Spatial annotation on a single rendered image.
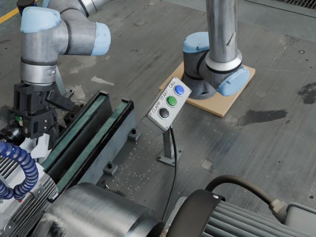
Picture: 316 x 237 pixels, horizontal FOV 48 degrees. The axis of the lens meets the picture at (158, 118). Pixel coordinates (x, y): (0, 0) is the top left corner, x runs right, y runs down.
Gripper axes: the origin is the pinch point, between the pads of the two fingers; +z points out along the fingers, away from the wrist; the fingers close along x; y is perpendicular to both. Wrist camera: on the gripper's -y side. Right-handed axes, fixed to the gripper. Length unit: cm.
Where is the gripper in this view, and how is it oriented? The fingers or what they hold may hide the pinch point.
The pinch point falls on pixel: (41, 158)
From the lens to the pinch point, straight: 91.0
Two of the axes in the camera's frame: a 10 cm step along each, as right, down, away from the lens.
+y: -4.3, 2.5, -8.7
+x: 8.9, 2.9, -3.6
